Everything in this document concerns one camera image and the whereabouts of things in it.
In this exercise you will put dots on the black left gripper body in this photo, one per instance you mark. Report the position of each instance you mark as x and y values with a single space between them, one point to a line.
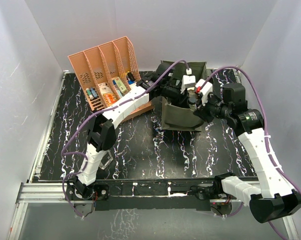
173 93

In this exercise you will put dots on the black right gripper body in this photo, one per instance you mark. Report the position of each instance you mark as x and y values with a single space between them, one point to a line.
217 109

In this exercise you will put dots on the clear square bottle grey cap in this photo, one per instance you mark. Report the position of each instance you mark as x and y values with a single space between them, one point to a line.
192 100

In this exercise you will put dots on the clear twin bottle pack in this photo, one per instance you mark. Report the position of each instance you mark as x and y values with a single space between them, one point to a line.
106 160

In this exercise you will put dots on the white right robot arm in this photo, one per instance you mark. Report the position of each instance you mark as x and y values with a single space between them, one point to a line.
275 197

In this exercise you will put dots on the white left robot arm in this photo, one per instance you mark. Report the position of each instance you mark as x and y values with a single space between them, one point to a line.
102 125

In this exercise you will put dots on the white blue box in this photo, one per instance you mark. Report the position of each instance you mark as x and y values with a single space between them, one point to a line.
132 84

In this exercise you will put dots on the green white small box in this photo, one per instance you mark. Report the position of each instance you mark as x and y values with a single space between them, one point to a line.
120 85

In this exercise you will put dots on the orange white snack packet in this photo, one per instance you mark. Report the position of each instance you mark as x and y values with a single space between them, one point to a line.
107 94

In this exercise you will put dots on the orange plastic file organizer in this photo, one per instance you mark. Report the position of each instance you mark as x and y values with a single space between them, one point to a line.
101 63

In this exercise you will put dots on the small vials set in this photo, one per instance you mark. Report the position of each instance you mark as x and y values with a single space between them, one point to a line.
92 94

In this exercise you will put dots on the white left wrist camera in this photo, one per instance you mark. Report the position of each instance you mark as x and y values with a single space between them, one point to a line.
188 81

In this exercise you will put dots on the black front mounting rail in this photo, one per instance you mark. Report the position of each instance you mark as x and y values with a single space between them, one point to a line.
149 194

